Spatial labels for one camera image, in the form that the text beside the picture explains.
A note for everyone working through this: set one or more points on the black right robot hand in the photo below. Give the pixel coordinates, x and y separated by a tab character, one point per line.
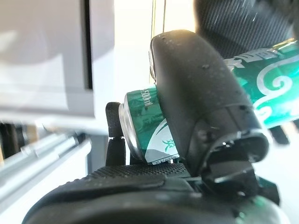
198	93

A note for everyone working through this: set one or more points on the tall green beer can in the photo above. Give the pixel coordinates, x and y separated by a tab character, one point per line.
268	93

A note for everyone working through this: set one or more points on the white fridge drawer steel front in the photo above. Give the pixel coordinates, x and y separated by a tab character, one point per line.
46	163

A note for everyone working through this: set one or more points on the tall white cabinet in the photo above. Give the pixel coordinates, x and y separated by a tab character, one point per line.
46	58

